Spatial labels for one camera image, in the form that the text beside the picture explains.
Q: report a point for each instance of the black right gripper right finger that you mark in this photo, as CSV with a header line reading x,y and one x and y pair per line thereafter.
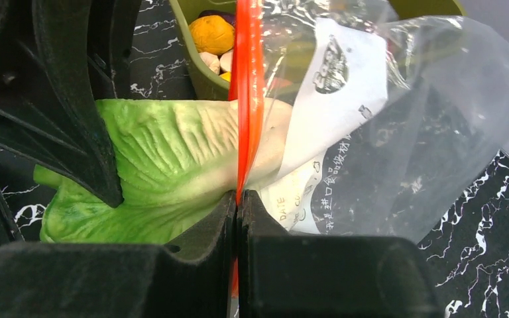
x,y
286,275

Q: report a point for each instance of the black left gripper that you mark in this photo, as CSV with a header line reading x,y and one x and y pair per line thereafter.
x,y
56,58

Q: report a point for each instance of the yellow-orange tangerine toy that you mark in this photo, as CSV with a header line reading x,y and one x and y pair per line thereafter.
x,y
212,34

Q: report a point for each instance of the olive green plastic basket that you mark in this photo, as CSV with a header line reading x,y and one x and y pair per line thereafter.
x,y
208,85

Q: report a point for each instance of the clear zip bag orange zipper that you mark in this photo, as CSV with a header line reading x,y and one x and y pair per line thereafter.
x,y
365,117

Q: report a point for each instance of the purple sweet potato toy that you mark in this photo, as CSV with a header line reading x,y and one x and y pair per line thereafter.
x,y
228,17

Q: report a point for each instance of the white round slice toy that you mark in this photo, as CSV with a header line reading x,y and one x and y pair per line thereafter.
x,y
225,61

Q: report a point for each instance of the yellow lemon toy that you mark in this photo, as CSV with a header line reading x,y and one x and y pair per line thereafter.
x,y
226,76

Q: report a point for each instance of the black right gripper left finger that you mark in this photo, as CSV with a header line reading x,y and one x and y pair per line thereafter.
x,y
188,277

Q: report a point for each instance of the green lettuce toy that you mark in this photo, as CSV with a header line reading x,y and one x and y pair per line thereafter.
x,y
175,160

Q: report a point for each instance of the white garlic toy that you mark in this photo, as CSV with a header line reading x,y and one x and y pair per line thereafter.
x,y
211,61

